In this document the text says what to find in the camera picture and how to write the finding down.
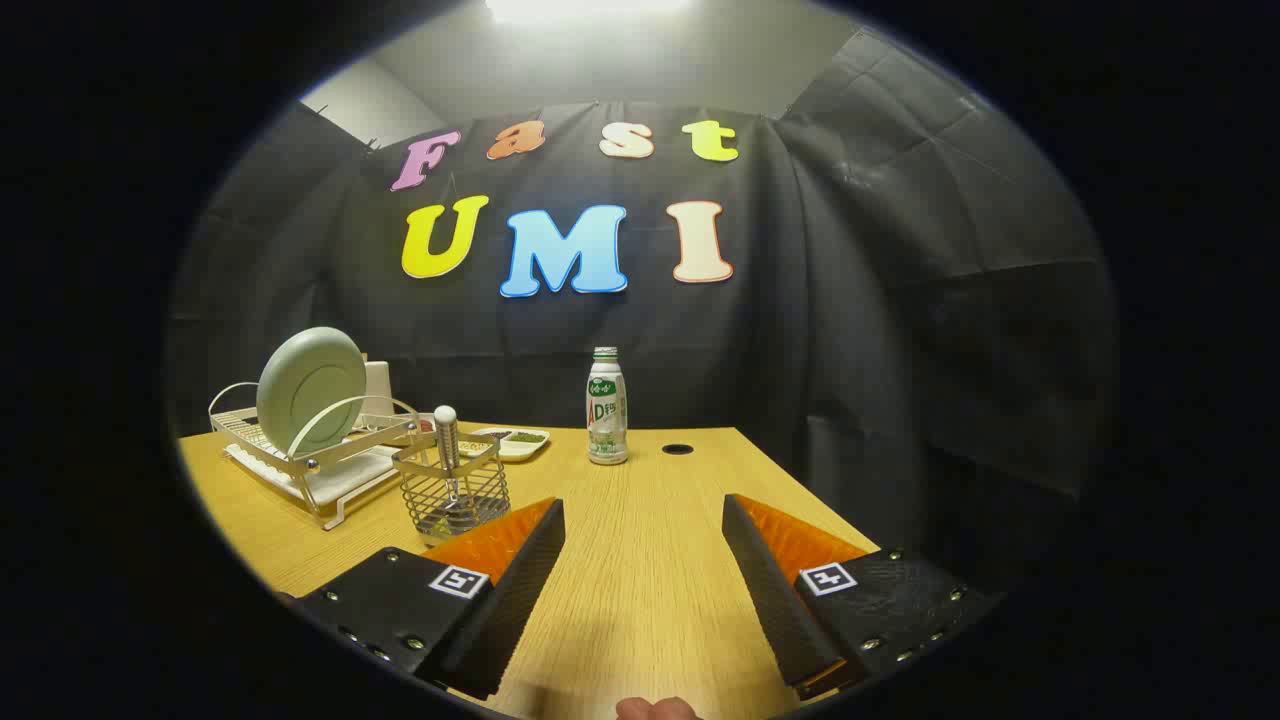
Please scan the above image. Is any white wire dish rack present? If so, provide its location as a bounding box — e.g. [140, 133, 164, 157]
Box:
[208, 380, 426, 531]

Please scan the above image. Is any metal spoon with white end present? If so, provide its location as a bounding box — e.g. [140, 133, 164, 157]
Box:
[433, 405, 463, 501]

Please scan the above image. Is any white drink bottle green cap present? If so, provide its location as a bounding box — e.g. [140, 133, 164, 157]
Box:
[586, 347, 629, 466]

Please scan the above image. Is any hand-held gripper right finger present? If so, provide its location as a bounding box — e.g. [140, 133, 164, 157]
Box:
[722, 493, 1001, 701]

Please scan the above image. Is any white divided tray with beans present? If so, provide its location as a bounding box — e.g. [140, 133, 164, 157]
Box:
[458, 427, 551, 463]

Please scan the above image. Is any white toaster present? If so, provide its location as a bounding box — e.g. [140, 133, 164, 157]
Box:
[360, 360, 394, 431]

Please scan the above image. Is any pale green plate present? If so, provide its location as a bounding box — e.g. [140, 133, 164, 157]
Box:
[256, 327, 368, 459]

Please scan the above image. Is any metal wire basket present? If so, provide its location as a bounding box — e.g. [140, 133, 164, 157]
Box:
[392, 432, 512, 544]

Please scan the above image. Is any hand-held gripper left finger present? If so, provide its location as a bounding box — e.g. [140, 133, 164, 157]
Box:
[290, 497, 567, 701]

